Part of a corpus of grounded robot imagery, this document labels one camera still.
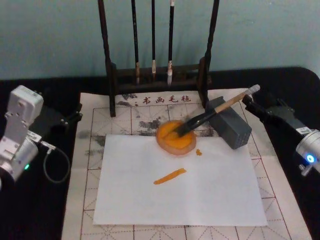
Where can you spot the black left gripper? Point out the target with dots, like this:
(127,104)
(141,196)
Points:
(51,122)

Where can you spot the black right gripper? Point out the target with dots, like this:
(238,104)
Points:
(285,115)

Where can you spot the right robot arm silver joint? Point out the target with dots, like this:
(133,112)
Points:
(310,145)

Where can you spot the grey rectangular block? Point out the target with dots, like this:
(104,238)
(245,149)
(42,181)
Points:
(230,125)

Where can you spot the dark wooden brush rack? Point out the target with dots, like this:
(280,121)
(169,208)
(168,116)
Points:
(112,82)

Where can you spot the round dish with orange paint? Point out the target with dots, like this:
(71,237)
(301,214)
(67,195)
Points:
(167,140)

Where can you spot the hanging black calligraphy brush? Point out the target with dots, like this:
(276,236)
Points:
(171,37)
(135,37)
(153,37)

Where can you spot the black table cloth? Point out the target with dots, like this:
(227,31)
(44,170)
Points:
(37,212)

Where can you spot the white felt mat red grid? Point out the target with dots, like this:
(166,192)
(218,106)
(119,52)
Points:
(85,220)

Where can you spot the white paper sheet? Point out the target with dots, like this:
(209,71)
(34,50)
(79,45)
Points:
(175,200)

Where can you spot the left robot arm with camera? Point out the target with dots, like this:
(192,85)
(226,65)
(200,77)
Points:
(22,105)

